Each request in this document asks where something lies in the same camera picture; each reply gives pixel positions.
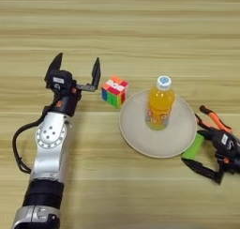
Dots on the multicoloured puzzle cube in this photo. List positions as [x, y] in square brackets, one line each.
[115, 92]

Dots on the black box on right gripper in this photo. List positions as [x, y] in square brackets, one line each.
[226, 140]

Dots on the round white plate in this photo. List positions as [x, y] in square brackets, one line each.
[181, 135]

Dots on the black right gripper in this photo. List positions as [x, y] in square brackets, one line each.
[232, 164]

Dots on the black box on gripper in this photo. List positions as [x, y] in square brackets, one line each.
[59, 81]
[226, 140]

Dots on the green rectangular block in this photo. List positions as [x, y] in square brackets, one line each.
[193, 148]

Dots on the orange juice bottle white cap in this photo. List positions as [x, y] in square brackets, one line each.
[160, 107]

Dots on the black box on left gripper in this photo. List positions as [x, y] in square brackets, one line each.
[59, 81]

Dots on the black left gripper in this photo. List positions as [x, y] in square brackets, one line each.
[64, 104]

